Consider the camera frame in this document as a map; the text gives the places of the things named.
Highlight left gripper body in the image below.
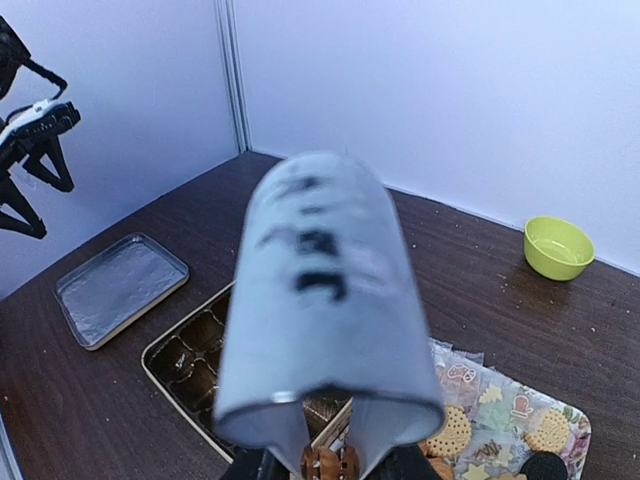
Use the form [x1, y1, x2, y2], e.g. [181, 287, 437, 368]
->
[1, 99, 81, 169]

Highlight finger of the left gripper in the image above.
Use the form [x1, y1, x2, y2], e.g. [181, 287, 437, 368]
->
[23, 137, 74, 193]
[1, 173, 47, 239]

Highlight steel kitchen tongs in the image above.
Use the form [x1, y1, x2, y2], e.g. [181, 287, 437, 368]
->
[214, 152, 446, 475]

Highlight flower shaped cookie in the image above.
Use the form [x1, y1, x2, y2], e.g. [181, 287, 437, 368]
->
[301, 446, 360, 480]

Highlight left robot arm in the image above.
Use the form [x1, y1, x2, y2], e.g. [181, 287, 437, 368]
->
[1, 20, 81, 239]

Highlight silver tin lid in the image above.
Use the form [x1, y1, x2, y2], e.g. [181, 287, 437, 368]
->
[54, 233, 190, 351]

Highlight gold cookie tin box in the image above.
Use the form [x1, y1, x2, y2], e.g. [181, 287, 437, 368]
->
[141, 284, 352, 463]

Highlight floral cookie tray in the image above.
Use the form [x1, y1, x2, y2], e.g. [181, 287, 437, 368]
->
[421, 339, 592, 479]

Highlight green plastic bowl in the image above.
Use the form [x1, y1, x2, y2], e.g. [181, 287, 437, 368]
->
[524, 216, 595, 282]

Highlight left aluminium frame post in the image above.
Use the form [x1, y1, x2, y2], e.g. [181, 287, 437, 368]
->
[215, 0, 252, 154]

